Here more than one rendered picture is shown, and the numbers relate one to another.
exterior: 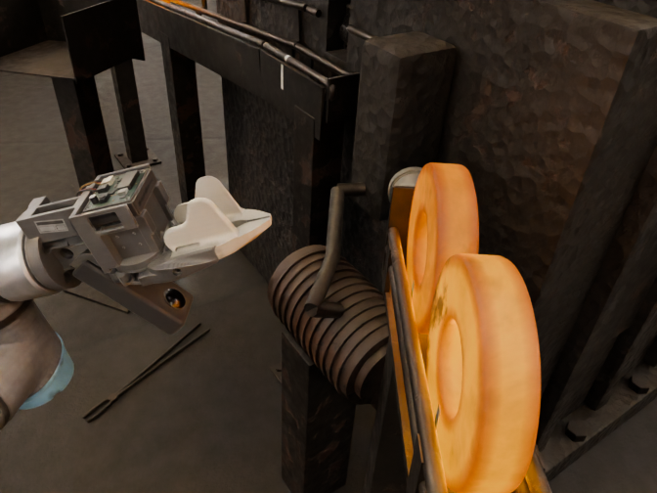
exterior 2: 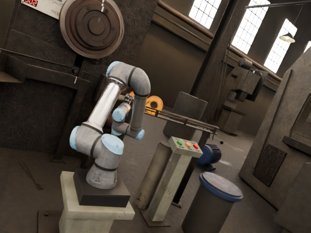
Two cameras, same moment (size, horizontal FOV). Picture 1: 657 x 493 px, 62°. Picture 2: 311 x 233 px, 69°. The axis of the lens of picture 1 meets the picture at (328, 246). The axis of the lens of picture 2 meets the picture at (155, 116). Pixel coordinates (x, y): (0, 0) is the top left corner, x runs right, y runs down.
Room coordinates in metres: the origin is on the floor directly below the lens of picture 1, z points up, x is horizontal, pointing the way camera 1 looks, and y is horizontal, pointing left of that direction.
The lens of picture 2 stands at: (0.11, 1.78, 0.94)
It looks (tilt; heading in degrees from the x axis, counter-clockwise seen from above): 9 degrees down; 273
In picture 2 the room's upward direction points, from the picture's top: 22 degrees clockwise
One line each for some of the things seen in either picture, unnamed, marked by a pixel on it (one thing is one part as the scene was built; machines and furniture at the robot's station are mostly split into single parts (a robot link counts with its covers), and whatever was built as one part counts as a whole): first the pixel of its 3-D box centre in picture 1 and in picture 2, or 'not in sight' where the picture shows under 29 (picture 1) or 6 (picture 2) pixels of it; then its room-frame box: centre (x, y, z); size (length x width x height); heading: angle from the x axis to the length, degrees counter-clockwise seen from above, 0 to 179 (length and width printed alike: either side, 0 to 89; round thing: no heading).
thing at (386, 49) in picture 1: (400, 129); (102, 88); (0.70, -0.09, 0.68); 0.11 x 0.08 x 0.24; 126
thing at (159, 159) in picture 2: not in sight; (153, 174); (0.03, 0.15, 0.26); 0.12 x 0.12 x 0.52
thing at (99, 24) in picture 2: not in sight; (96, 26); (0.83, 0.14, 1.11); 0.28 x 0.06 x 0.28; 36
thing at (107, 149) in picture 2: not in sight; (108, 150); (0.31, 0.73, 0.53); 0.13 x 0.12 x 0.14; 173
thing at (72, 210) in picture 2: not in sight; (96, 194); (0.29, 0.72, 0.28); 0.32 x 0.32 x 0.04; 34
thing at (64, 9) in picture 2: not in sight; (93, 26); (0.89, 0.06, 1.11); 0.47 x 0.06 x 0.47; 36
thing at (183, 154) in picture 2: not in sight; (171, 181); (-0.10, 0.26, 0.31); 0.24 x 0.16 x 0.62; 36
